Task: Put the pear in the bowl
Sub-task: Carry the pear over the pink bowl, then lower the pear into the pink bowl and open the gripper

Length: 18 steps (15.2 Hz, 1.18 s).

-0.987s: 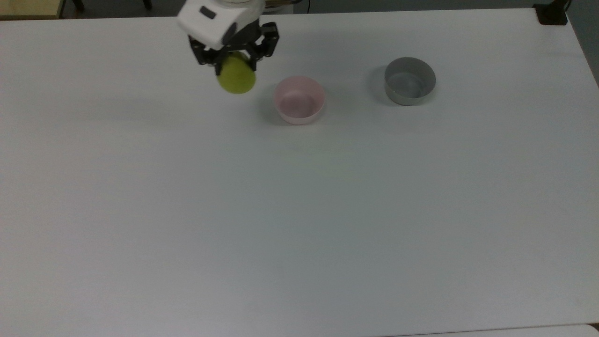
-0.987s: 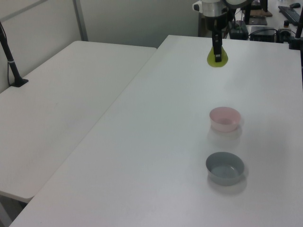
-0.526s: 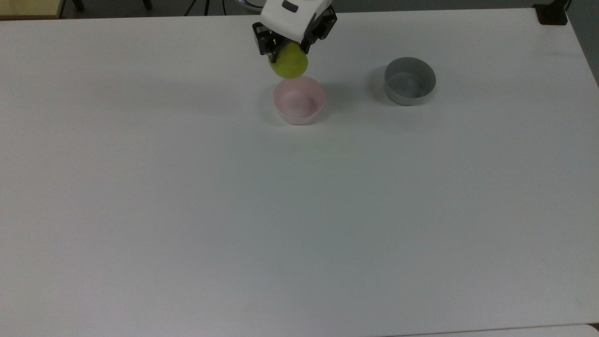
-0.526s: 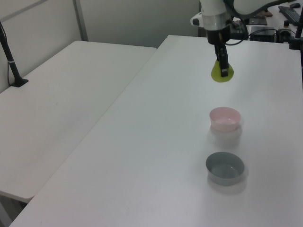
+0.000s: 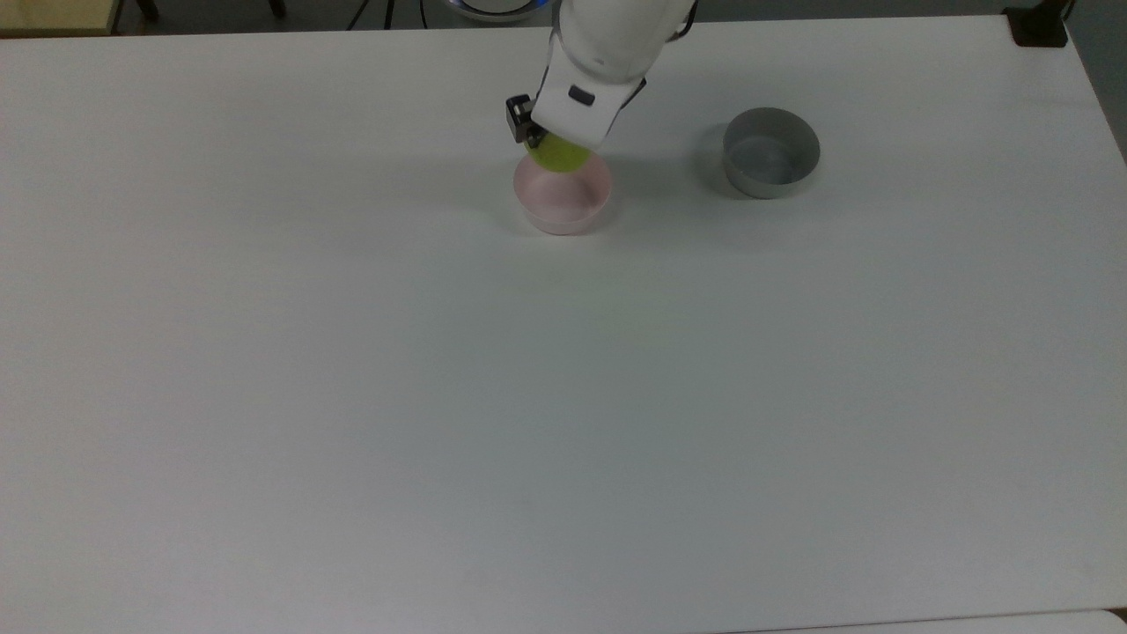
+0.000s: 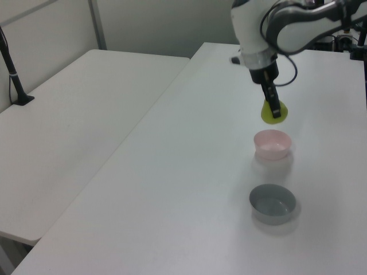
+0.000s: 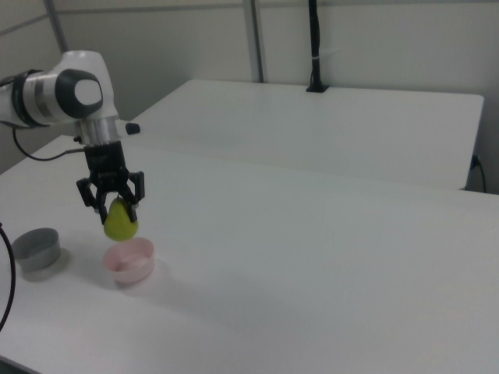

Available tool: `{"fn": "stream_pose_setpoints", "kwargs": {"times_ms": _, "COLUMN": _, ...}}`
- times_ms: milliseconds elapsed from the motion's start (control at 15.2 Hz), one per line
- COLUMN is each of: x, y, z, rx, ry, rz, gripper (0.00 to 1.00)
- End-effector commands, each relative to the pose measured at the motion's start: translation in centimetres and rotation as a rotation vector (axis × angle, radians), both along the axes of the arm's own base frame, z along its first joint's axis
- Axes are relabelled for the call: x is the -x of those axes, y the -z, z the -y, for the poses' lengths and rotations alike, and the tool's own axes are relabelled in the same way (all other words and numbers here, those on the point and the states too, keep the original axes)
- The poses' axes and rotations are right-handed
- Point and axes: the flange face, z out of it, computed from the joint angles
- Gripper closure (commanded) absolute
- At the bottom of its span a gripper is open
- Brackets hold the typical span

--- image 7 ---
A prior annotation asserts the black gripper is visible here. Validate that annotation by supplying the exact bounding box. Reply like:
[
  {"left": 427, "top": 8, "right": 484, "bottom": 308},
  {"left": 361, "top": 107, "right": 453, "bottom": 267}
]
[{"left": 75, "top": 141, "right": 147, "bottom": 226}]

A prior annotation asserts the green pear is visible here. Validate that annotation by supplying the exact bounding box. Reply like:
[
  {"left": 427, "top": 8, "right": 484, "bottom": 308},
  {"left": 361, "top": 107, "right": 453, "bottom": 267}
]
[{"left": 102, "top": 196, "right": 140, "bottom": 243}]

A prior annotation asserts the pink plastic bowl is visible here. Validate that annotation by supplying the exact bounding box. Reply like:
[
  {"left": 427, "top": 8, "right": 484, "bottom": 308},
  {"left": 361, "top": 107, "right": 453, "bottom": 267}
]
[{"left": 102, "top": 238, "right": 156, "bottom": 284}]

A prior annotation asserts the grey plastic bowl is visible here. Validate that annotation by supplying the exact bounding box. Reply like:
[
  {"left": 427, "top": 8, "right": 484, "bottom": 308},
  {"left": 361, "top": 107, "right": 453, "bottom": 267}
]
[{"left": 11, "top": 228, "right": 62, "bottom": 273}]

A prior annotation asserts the white rear table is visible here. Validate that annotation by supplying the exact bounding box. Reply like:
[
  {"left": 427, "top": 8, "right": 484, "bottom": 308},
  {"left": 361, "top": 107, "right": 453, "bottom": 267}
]
[{"left": 127, "top": 79, "right": 486, "bottom": 192}]

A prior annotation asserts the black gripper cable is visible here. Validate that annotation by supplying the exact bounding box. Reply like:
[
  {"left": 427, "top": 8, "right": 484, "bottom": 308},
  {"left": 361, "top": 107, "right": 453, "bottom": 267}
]
[{"left": 12, "top": 127, "right": 87, "bottom": 162}]

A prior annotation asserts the thick black hanging cable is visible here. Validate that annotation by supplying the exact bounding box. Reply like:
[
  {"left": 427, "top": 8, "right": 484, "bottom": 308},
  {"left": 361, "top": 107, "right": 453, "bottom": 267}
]
[{"left": 0, "top": 221, "right": 19, "bottom": 333}]

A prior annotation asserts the black clamped camera pole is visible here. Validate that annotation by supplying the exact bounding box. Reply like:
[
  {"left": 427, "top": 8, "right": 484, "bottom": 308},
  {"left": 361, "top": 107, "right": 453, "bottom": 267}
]
[{"left": 305, "top": 0, "right": 331, "bottom": 94}]

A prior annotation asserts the black cable at table edge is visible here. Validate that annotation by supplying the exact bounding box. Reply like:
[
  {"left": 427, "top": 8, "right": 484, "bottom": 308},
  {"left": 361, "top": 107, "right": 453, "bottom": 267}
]
[{"left": 470, "top": 154, "right": 488, "bottom": 193}]

